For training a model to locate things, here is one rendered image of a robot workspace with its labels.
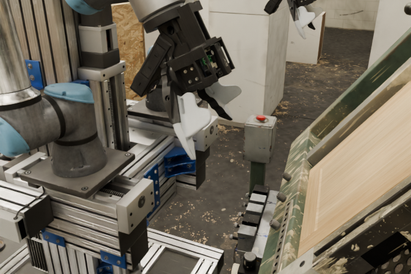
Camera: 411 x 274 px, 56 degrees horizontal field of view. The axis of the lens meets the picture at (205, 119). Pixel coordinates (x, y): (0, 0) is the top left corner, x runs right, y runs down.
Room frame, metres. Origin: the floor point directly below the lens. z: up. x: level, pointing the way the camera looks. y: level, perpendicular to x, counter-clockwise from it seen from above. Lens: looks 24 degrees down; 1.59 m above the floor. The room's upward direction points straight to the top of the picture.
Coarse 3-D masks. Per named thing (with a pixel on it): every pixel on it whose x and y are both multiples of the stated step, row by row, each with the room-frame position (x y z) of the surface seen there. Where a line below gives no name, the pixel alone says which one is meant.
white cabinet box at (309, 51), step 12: (324, 12) 6.02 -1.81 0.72; (324, 24) 6.09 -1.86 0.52; (288, 36) 5.88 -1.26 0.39; (300, 36) 5.81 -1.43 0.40; (312, 36) 5.74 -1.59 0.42; (288, 48) 5.87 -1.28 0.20; (300, 48) 5.80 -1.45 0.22; (312, 48) 5.73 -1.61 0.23; (288, 60) 5.86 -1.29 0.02; (300, 60) 5.79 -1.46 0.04; (312, 60) 5.72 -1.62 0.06
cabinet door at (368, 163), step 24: (408, 96) 1.00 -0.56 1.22; (384, 120) 0.99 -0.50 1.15; (408, 120) 0.88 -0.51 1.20; (360, 144) 0.99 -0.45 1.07; (384, 144) 0.87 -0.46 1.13; (408, 144) 0.78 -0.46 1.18; (312, 168) 1.14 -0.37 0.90; (336, 168) 0.99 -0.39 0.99; (360, 168) 0.87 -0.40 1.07; (384, 168) 0.77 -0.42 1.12; (408, 168) 0.69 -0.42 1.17; (312, 192) 0.98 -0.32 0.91; (336, 192) 0.86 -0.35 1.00; (360, 192) 0.77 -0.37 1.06; (384, 192) 0.68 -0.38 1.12; (312, 216) 0.85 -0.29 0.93; (336, 216) 0.75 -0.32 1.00; (312, 240) 0.75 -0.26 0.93
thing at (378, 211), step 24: (408, 192) 0.54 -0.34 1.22; (360, 216) 0.59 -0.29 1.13; (384, 216) 0.53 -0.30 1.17; (408, 216) 0.52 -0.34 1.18; (336, 240) 0.59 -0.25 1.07; (360, 240) 0.54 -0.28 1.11; (384, 240) 0.53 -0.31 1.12; (408, 240) 0.52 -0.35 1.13; (312, 264) 0.57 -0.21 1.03; (336, 264) 0.55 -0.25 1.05; (360, 264) 0.54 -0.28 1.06
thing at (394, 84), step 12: (408, 60) 1.16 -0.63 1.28; (396, 72) 1.16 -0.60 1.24; (408, 72) 1.12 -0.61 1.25; (384, 84) 1.16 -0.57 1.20; (396, 84) 1.12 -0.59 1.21; (372, 96) 1.16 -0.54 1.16; (384, 96) 1.13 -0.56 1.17; (360, 108) 1.16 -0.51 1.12; (372, 108) 1.14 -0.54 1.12; (348, 120) 1.16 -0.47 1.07; (360, 120) 1.15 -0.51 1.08; (336, 132) 1.17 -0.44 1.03; (348, 132) 1.16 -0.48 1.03; (324, 144) 1.18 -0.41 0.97; (336, 144) 1.17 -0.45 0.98; (312, 156) 1.19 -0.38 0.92; (324, 156) 1.18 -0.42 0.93
